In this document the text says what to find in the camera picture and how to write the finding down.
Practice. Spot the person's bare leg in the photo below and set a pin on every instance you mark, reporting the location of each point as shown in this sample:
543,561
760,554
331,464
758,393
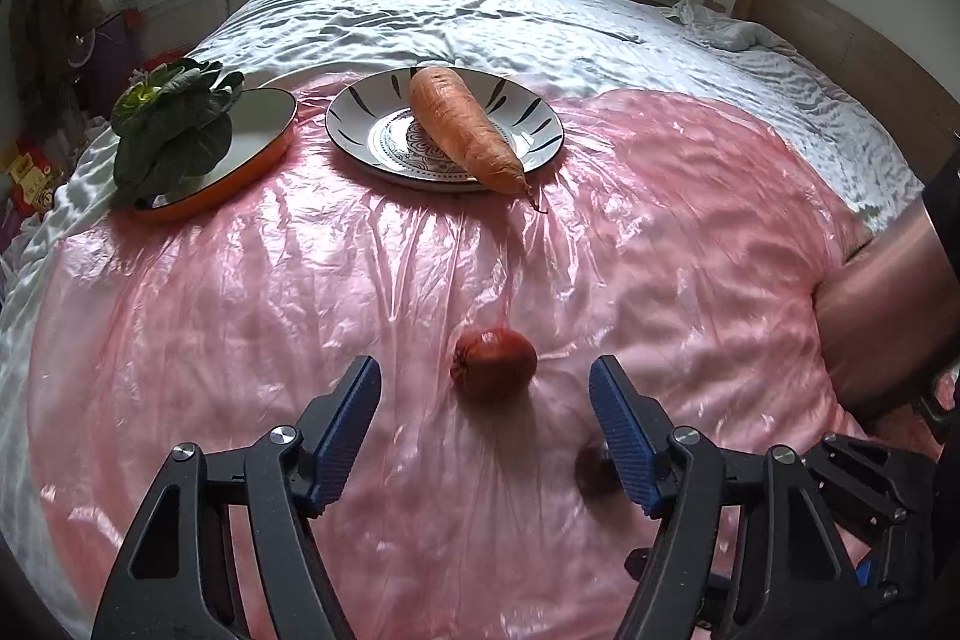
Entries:
877,310

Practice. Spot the carrot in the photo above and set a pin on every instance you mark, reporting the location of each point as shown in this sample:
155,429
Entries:
465,130

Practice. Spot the white fan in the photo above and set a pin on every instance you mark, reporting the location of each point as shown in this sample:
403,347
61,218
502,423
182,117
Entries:
79,48

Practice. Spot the yellow package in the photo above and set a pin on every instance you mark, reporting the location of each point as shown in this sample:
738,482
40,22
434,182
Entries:
26,175

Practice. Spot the pink plastic sheet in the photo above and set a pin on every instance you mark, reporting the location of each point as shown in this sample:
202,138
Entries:
300,310

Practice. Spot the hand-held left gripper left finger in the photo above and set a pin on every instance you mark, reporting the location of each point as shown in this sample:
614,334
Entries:
346,437

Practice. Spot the dark object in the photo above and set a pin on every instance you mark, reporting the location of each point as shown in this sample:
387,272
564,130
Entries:
934,400

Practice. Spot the purple box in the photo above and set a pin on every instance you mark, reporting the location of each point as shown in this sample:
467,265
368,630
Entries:
112,55

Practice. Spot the wooden headboard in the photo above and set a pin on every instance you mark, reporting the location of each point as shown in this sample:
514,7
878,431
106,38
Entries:
825,33

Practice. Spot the red onion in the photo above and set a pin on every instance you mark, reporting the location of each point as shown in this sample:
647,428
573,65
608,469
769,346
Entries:
493,364

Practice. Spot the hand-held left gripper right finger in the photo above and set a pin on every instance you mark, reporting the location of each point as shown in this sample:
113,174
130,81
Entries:
622,437

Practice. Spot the orange oval dish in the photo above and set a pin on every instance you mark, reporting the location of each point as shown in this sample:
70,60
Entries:
259,123

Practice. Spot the brown coat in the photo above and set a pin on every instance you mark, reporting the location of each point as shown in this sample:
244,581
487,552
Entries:
52,3

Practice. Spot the crumpled white cloth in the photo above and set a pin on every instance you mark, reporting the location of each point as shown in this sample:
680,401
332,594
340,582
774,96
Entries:
720,25

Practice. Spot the bok choy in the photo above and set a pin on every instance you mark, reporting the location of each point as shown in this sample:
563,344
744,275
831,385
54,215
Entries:
172,130

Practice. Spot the striped white plate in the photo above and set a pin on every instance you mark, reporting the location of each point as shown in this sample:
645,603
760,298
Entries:
360,115

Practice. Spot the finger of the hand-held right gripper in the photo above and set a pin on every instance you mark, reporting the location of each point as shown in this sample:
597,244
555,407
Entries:
855,471
641,563

